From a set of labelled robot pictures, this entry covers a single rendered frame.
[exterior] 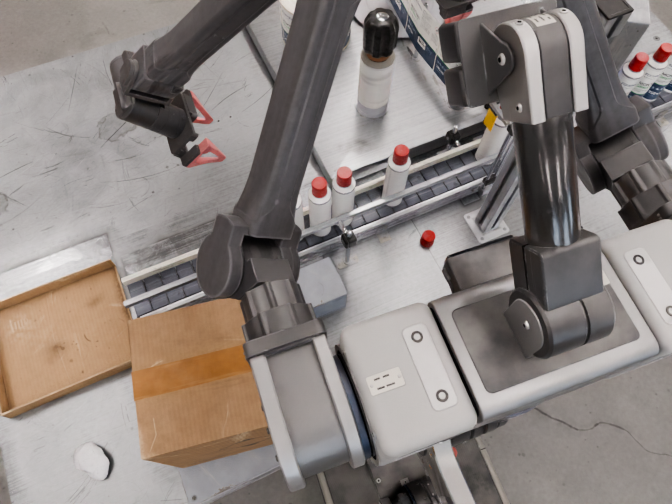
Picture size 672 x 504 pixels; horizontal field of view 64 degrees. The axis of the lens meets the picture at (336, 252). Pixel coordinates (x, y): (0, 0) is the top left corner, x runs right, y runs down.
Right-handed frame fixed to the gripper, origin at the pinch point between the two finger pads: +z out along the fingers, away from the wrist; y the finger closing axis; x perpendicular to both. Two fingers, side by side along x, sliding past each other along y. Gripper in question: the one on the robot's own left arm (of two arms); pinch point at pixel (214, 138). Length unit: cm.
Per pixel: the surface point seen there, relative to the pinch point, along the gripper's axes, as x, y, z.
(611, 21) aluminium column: -64, -25, 12
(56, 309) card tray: 58, -8, -3
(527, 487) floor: 24, -87, 134
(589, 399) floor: -4, -69, 157
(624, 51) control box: -65, -25, 22
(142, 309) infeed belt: 39.7, -16.5, 5.9
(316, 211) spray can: -1.8, -13.0, 23.4
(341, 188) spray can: -9.3, -11.8, 24.2
